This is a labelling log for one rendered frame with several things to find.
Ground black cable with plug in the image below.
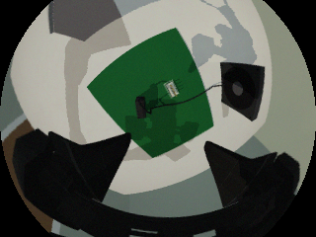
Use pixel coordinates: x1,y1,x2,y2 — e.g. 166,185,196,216
135,90,208,119

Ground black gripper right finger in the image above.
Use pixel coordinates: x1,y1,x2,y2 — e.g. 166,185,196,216
204,141,277,208

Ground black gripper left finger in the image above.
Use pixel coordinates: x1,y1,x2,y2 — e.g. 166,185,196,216
48,131,131,202

